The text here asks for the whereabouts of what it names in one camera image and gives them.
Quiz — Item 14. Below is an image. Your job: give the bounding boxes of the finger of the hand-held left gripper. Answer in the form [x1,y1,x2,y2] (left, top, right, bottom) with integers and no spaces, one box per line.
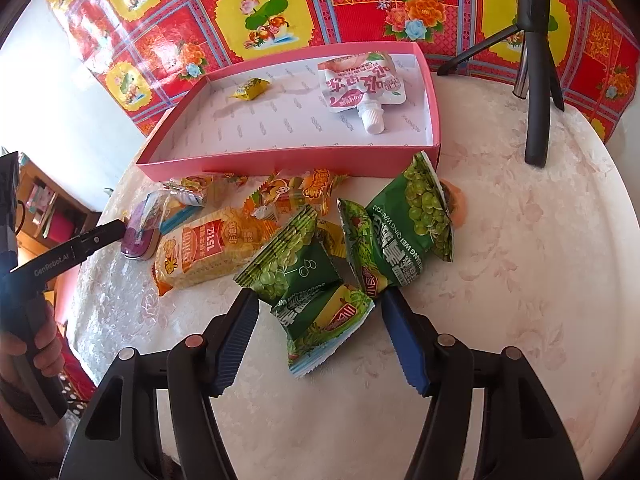
[67,219,127,262]

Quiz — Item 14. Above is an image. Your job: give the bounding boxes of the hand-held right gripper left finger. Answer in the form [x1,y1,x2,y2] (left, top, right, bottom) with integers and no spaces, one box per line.
[59,287,261,480]

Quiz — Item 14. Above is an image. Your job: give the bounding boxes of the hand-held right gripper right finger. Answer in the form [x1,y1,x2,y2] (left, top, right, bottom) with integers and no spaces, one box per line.
[381,290,583,480]

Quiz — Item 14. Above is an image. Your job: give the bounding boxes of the purple snack packet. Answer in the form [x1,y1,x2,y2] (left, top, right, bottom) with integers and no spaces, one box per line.
[120,192,173,261]

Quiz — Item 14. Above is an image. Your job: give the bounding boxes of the blue white candy packet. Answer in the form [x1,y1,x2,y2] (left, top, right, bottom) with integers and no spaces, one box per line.
[159,182,208,233]

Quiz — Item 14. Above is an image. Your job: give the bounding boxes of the green pea snack packet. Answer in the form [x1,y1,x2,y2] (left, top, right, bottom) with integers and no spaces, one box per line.
[234,204,376,377]
[337,151,455,288]

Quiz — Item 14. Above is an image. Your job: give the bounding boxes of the yellow green candy packet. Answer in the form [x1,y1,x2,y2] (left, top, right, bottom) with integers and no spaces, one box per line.
[316,220,347,261]

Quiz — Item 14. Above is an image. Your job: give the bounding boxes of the pink cardboard box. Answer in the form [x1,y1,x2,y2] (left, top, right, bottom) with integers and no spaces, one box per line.
[136,42,443,181]

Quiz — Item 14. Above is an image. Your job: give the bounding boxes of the person's left forearm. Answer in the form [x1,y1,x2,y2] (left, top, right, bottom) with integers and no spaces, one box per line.
[0,375,71,480]

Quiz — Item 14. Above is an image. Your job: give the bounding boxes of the person's left hand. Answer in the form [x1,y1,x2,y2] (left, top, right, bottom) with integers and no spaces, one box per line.
[0,300,67,386]

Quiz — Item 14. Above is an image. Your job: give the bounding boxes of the wooden shelf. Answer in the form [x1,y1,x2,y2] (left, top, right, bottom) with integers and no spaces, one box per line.
[15,160,103,291]

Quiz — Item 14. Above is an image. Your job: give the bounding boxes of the orange cracker packet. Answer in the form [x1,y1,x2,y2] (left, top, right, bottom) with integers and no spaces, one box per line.
[151,205,283,297]

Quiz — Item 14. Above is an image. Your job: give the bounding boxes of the red patterned cloth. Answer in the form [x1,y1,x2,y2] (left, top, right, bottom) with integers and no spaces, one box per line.
[52,280,98,403]

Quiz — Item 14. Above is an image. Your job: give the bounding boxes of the brown jelly cup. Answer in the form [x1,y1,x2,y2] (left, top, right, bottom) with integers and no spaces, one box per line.
[440,182,468,226]

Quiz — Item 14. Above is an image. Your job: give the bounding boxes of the small yellow candy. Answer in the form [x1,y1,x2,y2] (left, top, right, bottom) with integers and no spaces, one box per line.
[229,77,271,102]

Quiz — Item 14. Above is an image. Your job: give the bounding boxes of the white spouted drink pouch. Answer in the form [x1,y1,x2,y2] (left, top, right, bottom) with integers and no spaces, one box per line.
[317,52,406,136]

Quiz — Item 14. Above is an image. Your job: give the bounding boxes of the black tripod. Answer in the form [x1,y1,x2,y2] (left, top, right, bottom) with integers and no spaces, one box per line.
[437,0,566,168]

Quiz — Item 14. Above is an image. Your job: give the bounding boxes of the red printed wall cloth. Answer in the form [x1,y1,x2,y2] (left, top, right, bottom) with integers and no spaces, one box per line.
[42,0,640,146]

